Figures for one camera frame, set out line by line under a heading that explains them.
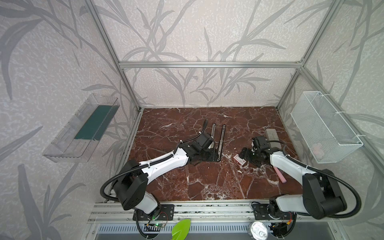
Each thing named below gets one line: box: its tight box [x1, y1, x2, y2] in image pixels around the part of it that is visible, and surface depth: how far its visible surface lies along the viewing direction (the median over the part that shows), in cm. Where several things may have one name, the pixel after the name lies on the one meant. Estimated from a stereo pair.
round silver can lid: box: [250, 221, 268, 240], surface depth 65 cm
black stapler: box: [217, 124, 227, 162], surface depth 101 cm
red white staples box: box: [233, 153, 247, 166], surface depth 93 cm
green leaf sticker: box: [171, 219, 191, 240], surface depth 71 cm
